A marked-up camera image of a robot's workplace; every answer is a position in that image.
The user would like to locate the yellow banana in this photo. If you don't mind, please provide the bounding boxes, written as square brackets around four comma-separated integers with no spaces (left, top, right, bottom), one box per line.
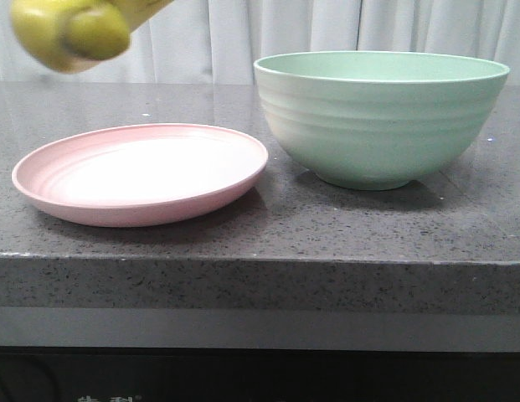
[10,0,170,74]

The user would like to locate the pink round plate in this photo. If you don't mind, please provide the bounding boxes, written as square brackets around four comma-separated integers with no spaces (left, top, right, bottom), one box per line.
[12,123,268,228]

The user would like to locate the green ribbed bowl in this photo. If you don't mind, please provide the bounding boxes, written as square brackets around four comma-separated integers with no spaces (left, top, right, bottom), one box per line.
[254,51,510,190]

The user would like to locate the white curtain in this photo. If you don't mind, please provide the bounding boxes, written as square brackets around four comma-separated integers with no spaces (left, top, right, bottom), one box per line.
[0,0,520,86]

